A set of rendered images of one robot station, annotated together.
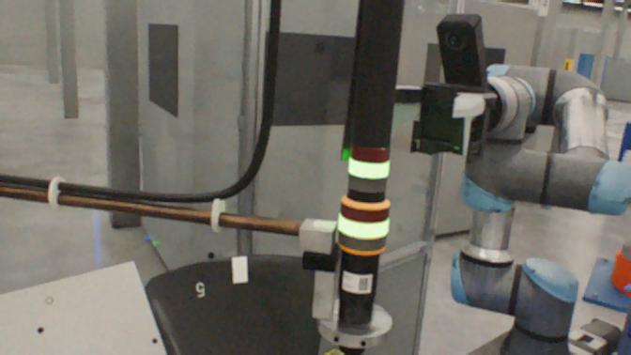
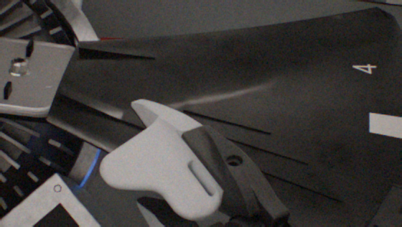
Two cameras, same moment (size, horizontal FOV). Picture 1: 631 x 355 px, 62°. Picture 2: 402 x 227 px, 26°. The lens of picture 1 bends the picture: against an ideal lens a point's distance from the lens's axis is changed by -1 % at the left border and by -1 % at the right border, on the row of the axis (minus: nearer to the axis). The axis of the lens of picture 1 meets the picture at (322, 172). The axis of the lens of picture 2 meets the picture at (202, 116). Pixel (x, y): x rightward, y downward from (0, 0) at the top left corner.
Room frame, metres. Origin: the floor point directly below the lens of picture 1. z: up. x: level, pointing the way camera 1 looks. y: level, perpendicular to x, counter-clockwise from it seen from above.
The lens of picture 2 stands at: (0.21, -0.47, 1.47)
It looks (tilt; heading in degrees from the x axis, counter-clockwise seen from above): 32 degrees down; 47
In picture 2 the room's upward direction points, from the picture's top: 7 degrees clockwise
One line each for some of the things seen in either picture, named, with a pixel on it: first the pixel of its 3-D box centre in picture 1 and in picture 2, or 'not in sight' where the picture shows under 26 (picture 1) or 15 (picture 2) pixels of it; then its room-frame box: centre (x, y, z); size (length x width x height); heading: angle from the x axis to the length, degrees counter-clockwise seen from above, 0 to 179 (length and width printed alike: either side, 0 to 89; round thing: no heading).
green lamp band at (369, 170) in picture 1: (368, 165); not in sight; (0.45, -0.04, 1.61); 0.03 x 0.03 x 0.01
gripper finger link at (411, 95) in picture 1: (389, 115); not in sight; (0.57, -0.07, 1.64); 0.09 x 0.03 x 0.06; 125
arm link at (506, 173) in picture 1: (502, 173); not in sight; (0.75, -0.26, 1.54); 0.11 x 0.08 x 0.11; 68
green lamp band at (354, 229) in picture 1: (363, 222); not in sight; (0.45, -0.04, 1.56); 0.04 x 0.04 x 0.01
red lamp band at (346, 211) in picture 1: (364, 208); not in sight; (0.45, -0.04, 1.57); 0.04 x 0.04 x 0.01
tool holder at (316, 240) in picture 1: (346, 278); not in sight; (0.45, -0.03, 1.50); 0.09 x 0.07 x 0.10; 81
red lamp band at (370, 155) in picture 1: (370, 151); not in sight; (0.45, -0.04, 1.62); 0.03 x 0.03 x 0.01
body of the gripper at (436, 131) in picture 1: (459, 116); not in sight; (0.63, -0.16, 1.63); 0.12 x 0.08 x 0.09; 146
